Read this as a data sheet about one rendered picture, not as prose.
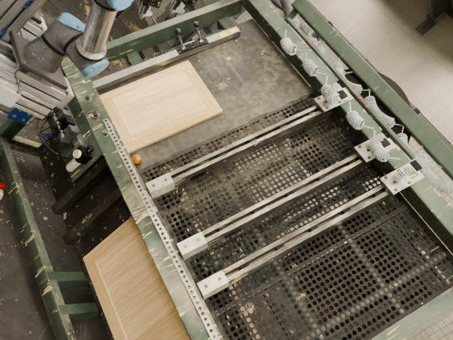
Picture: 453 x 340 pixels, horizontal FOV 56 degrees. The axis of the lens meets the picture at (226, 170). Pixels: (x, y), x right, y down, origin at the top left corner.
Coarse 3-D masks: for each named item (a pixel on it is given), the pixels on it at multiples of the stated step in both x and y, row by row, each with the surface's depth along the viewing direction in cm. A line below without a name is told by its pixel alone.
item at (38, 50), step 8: (32, 40) 172; (40, 40) 170; (24, 48) 172; (32, 48) 170; (40, 48) 170; (48, 48) 170; (32, 56) 170; (40, 56) 171; (48, 56) 171; (56, 56) 173; (64, 56) 177; (40, 64) 171; (48, 64) 172; (56, 64) 175
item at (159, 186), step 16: (320, 96) 230; (352, 96) 230; (304, 112) 229; (320, 112) 229; (272, 128) 224; (288, 128) 224; (240, 144) 220; (256, 144) 220; (208, 160) 216; (224, 160) 217; (160, 176) 210; (176, 176) 213; (192, 176) 213; (160, 192) 210
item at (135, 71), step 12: (216, 36) 263; (228, 36) 264; (204, 48) 262; (156, 60) 253; (168, 60) 254; (120, 72) 248; (132, 72) 248; (144, 72) 253; (96, 84) 244; (108, 84) 246
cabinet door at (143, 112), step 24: (168, 72) 251; (192, 72) 251; (120, 96) 242; (144, 96) 242; (168, 96) 242; (192, 96) 242; (120, 120) 234; (144, 120) 234; (168, 120) 234; (192, 120) 233; (144, 144) 226
